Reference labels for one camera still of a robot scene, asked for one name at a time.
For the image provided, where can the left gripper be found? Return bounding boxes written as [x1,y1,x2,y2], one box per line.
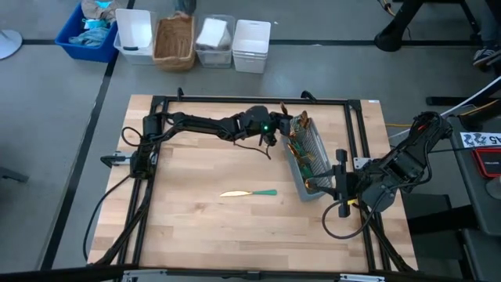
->
[244,104,294,148]

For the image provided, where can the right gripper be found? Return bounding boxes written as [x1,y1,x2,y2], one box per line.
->
[307,148,367,219]

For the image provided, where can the grey plastic cutlery basket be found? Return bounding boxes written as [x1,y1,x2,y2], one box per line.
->
[279,110,338,203]

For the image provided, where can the clear plastic bin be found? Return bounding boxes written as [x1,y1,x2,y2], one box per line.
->
[194,14,236,70]

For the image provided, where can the white stacked plastic bin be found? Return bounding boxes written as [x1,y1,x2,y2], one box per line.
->
[232,19,272,74]

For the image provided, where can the white cardboard box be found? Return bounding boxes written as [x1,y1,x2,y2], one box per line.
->
[195,17,229,51]

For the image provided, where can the wicker basket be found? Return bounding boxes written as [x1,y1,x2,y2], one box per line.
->
[152,11,196,72]

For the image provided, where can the grey side desk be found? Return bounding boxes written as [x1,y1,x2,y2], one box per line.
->
[445,105,501,238]

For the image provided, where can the white open plastic bin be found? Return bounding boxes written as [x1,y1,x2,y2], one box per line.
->
[113,8,157,66]

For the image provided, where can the white printed label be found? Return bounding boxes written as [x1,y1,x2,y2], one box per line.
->
[460,132,501,149]

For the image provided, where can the white round stand base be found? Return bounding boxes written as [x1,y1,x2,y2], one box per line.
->
[485,175,501,201]
[0,29,23,61]

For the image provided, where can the blue plastic bin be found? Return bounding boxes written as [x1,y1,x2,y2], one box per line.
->
[54,2,121,63]

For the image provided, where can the blue-grey cloth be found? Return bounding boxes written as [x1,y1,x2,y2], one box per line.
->
[69,26,110,49]

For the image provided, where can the teal cloth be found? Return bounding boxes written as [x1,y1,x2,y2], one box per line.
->
[82,17,107,31]

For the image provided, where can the brown cloth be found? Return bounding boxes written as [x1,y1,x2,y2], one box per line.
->
[81,0,123,21]

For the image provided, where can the person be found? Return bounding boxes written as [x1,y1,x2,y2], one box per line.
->
[471,23,501,74]

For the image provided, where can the grey chair leg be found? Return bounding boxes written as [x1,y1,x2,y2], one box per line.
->
[0,166,31,184]

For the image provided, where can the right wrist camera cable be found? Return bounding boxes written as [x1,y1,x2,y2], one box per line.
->
[321,195,388,240]

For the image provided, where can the black aluminium table frame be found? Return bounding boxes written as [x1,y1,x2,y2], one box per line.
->
[88,86,418,275]

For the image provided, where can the yellow floor cable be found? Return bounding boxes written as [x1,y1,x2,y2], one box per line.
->
[385,99,501,128]

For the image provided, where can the black bottom rail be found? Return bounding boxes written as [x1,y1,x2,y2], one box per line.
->
[0,264,501,282]

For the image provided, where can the black desk leg frame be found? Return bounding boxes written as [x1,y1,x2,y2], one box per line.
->
[425,0,501,107]

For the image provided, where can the black stand post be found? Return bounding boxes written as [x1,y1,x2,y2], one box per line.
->
[373,0,426,53]

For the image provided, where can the white cable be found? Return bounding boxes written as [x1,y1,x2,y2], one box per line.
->
[389,76,501,139]

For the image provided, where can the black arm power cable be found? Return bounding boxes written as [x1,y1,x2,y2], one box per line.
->
[81,174,134,262]

